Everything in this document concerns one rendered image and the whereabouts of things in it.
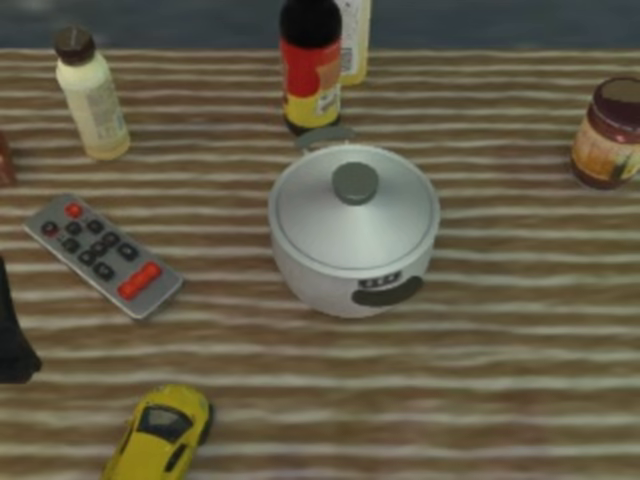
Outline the silver lidded pot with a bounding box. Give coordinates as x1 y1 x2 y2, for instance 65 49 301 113
267 125 442 320

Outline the brown jar with lid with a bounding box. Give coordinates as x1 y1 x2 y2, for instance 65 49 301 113
570 76 640 191

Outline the dark bottle red yellow label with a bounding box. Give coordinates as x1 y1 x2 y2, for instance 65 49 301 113
278 0 344 137

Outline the pale yellow bottle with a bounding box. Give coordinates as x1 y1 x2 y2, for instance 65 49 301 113
335 0 374 87

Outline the grey remote control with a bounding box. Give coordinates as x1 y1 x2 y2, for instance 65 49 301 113
22 193 185 322

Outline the yellow toy car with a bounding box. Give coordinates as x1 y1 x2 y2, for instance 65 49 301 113
101 383 215 480

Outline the cream bottle with brown cap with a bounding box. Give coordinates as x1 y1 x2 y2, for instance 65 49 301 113
53 25 132 162

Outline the brown red container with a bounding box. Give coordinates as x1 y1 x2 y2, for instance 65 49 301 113
0 130 17 188

